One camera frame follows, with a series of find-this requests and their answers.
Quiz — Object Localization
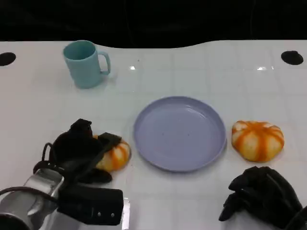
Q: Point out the pale green mug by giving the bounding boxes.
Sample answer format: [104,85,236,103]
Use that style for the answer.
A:
[62,40,112,90]

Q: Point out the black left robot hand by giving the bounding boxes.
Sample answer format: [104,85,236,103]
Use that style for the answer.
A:
[51,118,123,184]

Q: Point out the black backdrop cloth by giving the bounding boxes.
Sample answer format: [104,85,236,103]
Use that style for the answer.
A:
[0,0,307,49]

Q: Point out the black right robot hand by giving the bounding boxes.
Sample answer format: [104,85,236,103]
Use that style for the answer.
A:
[218,166,304,230]

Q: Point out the black table grommet hole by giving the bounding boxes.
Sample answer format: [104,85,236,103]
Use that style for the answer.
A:
[0,52,17,67]
[281,50,304,66]

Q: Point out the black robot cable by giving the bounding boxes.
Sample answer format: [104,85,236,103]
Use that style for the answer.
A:
[33,142,67,174]
[0,186,59,201]

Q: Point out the lilac plate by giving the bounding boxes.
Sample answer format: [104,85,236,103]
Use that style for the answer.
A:
[133,95,227,173]

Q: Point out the orange white toy bread roll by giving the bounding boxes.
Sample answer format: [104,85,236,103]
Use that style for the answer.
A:
[92,135,132,172]
[231,120,285,162]

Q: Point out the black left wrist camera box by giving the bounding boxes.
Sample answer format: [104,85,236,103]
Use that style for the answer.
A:
[57,186,124,226]

